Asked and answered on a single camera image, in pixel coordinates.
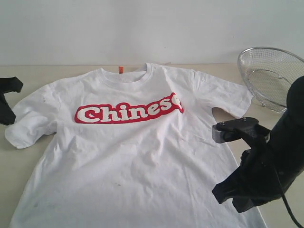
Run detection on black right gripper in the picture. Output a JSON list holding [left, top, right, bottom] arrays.
[[212, 117, 286, 213]]

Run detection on white t-shirt red lettering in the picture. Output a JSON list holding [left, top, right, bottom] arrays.
[[5, 63, 266, 228]]

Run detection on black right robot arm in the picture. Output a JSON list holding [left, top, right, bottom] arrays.
[[212, 77, 304, 213]]

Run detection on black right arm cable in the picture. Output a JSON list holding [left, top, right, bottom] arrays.
[[273, 163, 304, 228]]

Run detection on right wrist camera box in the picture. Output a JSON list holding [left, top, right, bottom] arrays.
[[212, 125, 249, 143]]

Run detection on round wire mesh basket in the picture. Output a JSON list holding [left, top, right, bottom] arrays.
[[237, 47, 304, 114]]

